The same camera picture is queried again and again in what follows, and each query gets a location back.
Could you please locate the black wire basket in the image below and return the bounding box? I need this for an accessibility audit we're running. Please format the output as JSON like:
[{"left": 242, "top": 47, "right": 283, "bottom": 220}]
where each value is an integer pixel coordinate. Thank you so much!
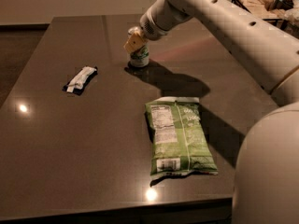
[{"left": 232, "top": 0, "right": 299, "bottom": 30}]

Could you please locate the green jalapeno chip bag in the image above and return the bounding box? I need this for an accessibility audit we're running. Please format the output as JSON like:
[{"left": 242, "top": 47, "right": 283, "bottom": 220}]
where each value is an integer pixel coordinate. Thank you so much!
[{"left": 145, "top": 97, "right": 218, "bottom": 180}]

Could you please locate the green white 7up can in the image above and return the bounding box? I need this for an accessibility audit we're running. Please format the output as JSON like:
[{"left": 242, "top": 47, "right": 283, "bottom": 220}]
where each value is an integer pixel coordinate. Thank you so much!
[{"left": 128, "top": 26, "right": 150, "bottom": 68}]

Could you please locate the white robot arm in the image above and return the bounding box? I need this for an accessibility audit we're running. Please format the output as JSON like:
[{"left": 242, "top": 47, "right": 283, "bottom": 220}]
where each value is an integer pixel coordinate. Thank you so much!
[{"left": 124, "top": 0, "right": 299, "bottom": 224}]

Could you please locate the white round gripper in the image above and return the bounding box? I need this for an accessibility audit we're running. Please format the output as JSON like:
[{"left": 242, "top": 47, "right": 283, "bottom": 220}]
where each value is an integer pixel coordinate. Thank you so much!
[{"left": 124, "top": 0, "right": 191, "bottom": 53}]

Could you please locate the white and black snack bar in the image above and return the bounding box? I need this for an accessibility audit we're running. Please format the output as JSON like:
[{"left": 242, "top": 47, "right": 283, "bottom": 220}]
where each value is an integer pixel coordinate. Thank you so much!
[{"left": 63, "top": 66, "right": 97, "bottom": 95}]

